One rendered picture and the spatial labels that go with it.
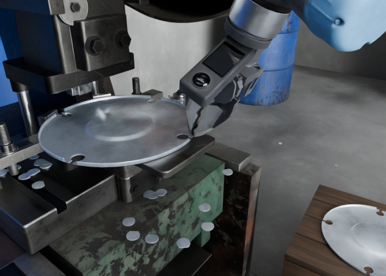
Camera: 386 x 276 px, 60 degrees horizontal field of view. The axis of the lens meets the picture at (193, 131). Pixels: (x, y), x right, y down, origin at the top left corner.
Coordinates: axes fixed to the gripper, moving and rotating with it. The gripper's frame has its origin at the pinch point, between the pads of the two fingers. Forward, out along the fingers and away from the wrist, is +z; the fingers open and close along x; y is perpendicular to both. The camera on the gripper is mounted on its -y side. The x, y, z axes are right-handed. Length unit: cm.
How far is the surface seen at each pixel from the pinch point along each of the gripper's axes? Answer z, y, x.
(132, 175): 11.8, -6.9, 4.3
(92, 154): 5.3, -14.0, 8.5
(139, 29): 72, 130, 117
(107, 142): 5.8, -9.8, 9.5
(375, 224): 27, 51, -46
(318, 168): 74, 130, -29
